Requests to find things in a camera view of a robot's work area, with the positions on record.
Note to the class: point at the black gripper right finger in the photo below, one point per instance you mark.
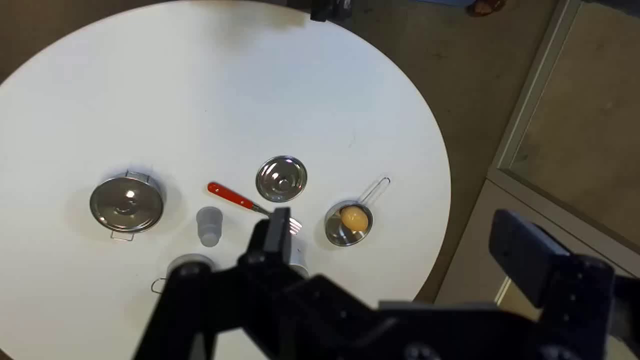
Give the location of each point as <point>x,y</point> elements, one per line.
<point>526,256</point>

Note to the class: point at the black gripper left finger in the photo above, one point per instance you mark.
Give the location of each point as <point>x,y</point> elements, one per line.
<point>277,232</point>

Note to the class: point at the small steel saucepan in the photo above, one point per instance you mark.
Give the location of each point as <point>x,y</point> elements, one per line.
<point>335,230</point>

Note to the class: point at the clear plastic cup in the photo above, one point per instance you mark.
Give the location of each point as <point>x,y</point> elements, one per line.
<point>209,225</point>

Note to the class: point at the yellow toy egg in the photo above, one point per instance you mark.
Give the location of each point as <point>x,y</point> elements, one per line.
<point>355,218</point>

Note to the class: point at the steel pot with lid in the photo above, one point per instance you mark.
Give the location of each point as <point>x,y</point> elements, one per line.
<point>126,203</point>

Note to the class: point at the red shoe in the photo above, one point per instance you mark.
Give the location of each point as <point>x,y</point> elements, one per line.
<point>484,6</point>

